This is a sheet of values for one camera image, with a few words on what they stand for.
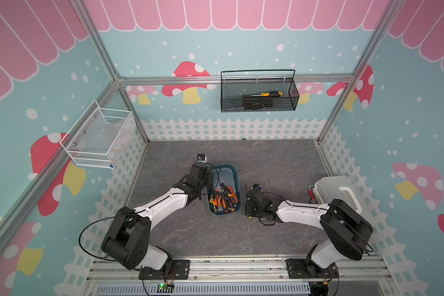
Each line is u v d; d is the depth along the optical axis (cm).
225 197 92
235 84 92
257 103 87
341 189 84
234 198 89
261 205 69
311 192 96
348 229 49
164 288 73
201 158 78
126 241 43
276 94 91
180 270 74
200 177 68
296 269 74
